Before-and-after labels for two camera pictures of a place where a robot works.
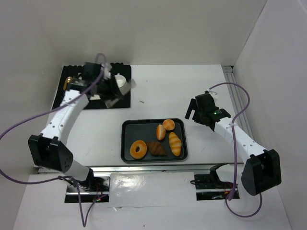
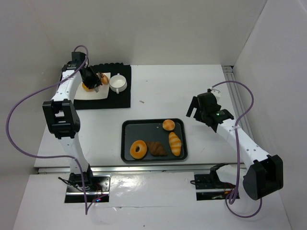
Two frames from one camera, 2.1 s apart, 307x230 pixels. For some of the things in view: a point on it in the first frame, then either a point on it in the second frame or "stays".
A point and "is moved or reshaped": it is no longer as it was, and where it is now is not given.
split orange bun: x=160 y=132 is moved or reshaped
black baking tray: x=145 y=130 stays
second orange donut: x=142 y=151 stays
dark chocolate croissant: x=156 y=149 stays
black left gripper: x=114 y=90 → x=91 y=80
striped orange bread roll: x=175 y=143 stays
